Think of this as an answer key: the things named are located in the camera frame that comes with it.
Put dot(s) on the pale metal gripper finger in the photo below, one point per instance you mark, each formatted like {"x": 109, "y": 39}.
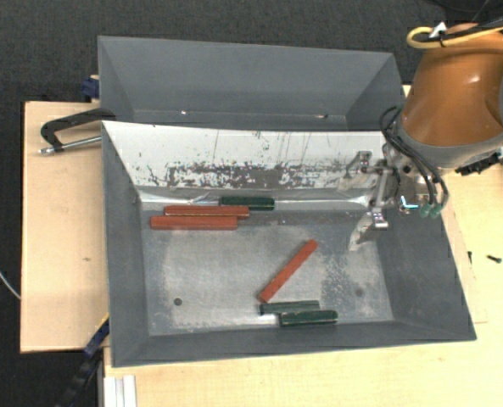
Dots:
{"x": 367, "y": 229}
{"x": 355, "y": 172}

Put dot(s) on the red-brown flat block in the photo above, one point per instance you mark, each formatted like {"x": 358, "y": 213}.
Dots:
{"x": 206, "y": 211}
{"x": 193, "y": 223}
{"x": 288, "y": 271}

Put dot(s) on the dark green flat block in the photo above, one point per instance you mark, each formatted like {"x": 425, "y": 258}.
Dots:
{"x": 308, "y": 318}
{"x": 289, "y": 306}
{"x": 247, "y": 202}

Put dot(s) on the small black screw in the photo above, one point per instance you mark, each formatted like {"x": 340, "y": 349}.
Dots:
{"x": 494, "y": 259}

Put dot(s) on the grey metal bin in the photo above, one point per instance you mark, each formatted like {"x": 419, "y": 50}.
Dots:
{"x": 217, "y": 265}

